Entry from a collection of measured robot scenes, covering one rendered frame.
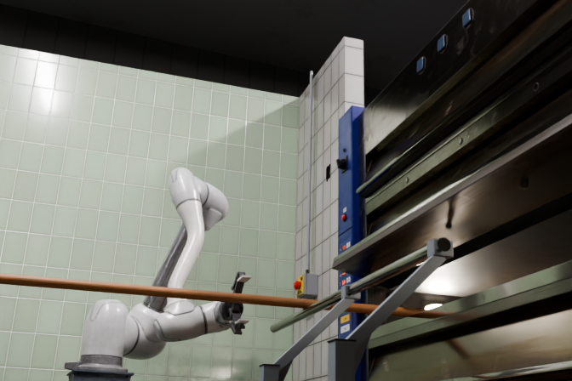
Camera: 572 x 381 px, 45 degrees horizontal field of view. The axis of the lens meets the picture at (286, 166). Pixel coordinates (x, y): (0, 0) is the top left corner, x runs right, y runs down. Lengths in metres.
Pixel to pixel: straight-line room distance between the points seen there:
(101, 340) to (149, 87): 1.53
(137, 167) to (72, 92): 0.51
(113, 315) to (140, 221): 0.84
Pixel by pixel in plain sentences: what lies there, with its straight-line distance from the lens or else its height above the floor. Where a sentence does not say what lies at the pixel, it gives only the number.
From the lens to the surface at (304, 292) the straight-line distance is 3.21.
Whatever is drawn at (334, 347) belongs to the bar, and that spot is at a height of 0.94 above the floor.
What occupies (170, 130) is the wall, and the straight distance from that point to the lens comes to 3.67.
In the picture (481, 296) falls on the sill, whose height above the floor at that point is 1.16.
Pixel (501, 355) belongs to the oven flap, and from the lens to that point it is 1.92.
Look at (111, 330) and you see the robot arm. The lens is 2.74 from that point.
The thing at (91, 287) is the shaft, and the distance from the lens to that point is 2.15.
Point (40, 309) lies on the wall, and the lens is 3.37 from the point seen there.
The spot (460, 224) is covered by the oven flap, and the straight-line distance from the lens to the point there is 2.07.
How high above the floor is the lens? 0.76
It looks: 22 degrees up
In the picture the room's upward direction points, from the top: 2 degrees clockwise
